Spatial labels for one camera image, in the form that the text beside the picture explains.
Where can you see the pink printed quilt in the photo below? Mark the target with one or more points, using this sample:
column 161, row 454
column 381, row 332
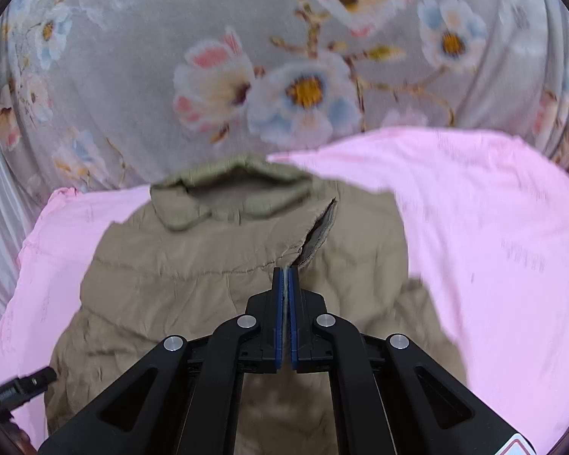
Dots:
column 493, row 256

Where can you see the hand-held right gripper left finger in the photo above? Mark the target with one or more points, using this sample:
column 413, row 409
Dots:
column 278, row 327

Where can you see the khaki puffer jacket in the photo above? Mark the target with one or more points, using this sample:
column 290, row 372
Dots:
column 180, row 294

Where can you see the grey satin cloth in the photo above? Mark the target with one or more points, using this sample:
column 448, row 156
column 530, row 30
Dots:
column 2, row 246

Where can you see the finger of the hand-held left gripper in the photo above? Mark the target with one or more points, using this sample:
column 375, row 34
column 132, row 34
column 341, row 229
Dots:
column 26, row 386

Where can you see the grey floral bedsheet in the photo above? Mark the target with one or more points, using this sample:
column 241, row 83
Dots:
column 170, row 42

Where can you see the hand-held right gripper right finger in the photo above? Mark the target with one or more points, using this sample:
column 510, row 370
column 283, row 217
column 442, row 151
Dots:
column 293, row 327

